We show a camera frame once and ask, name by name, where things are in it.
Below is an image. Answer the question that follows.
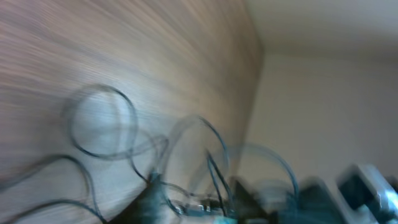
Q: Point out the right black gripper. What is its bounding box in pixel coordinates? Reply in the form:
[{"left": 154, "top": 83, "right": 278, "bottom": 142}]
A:
[{"left": 279, "top": 177, "right": 345, "bottom": 224}]

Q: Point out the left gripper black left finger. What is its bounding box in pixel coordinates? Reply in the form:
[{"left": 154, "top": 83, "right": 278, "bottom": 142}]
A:
[{"left": 108, "top": 174, "right": 177, "bottom": 224}]

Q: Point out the black usb cable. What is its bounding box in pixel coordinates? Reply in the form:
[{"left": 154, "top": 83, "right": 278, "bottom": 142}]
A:
[{"left": 0, "top": 83, "right": 301, "bottom": 224}]

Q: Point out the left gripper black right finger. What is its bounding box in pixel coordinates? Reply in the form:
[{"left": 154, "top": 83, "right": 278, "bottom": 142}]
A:
[{"left": 230, "top": 177, "right": 274, "bottom": 224}]

